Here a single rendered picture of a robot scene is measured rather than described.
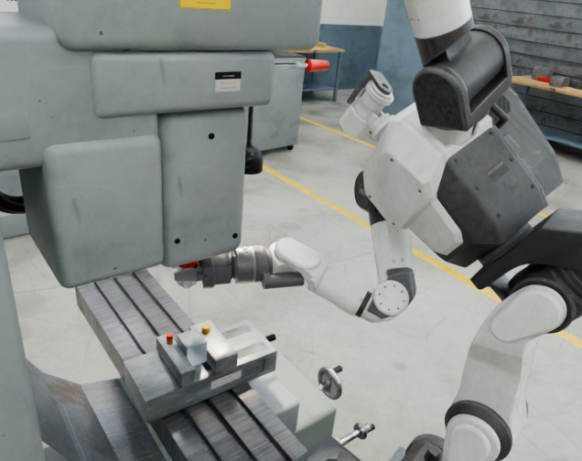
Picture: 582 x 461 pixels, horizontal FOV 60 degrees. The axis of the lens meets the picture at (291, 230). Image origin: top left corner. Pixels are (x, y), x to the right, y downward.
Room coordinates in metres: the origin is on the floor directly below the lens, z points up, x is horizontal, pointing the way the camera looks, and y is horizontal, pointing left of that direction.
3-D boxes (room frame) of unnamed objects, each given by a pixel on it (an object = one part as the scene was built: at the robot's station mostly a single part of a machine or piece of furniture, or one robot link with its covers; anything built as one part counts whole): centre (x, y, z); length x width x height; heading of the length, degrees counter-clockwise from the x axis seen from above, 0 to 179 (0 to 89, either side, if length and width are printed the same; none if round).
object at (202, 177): (0.96, 0.23, 1.47); 0.21 x 0.19 x 0.32; 40
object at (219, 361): (0.98, 0.17, 1.02); 0.15 x 0.06 x 0.04; 38
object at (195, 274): (0.94, 0.22, 1.24); 0.06 x 0.02 x 0.03; 108
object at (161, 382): (0.96, 0.19, 0.98); 0.35 x 0.15 x 0.11; 128
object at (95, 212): (0.84, 0.38, 1.47); 0.24 x 0.19 x 0.26; 40
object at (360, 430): (1.20, -0.27, 0.51); 0.22 x 0.06 x 0.06; 130
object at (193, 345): (0.95, 0.21, 1.03); 0.06 x 0.05 x 0.06; 38
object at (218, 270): (0.99, 0.14, 1.24); 0.13 x 0.12 x 0.10; 18
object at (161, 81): (0.94, 0.26, 1.68); 0.34 x 0.24 x 0.10; 130
